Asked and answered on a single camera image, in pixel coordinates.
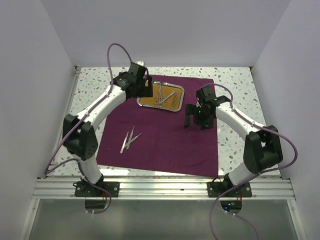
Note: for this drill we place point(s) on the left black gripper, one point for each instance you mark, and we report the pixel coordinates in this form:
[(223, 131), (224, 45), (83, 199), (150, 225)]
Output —
[(146, 91)]

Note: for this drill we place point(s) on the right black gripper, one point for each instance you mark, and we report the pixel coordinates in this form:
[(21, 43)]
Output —
[(192, 109)]

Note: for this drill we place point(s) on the steel surgical scissors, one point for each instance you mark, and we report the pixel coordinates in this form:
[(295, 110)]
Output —
[(162, 101)]

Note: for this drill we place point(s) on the purple cloth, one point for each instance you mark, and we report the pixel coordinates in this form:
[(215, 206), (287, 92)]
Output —
[(164, 144)]

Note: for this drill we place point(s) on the steel scalpel handle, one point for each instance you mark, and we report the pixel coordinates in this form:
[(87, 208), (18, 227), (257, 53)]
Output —
[(132, 138), (124, 143)]

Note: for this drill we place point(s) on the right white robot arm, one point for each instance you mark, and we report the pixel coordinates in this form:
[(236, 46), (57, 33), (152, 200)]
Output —
[(262, 146)]

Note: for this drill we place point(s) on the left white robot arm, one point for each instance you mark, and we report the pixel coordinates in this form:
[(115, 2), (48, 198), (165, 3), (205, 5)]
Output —
[(79, 131)]

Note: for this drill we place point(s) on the steel tweezers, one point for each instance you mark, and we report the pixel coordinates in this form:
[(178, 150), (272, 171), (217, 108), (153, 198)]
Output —
[(174, 100)]

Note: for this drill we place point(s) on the steel instrument tray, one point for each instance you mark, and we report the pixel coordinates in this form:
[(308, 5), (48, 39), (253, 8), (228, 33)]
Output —
[(182, 100)]

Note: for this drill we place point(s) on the tan wax pad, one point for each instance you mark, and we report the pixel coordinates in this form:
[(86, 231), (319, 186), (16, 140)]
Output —
[(150, 100)]

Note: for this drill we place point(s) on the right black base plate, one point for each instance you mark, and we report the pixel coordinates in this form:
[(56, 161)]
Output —
[(216, 188)]

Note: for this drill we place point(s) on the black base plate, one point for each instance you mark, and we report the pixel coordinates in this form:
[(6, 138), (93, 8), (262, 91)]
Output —
[(216, 188), (87, 190)]

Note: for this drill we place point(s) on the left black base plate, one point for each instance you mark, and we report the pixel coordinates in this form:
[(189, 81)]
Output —
[(87, 190)]

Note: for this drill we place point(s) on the aluminium frame rail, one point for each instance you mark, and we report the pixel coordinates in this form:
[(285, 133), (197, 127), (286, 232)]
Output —
[(163, 188)]

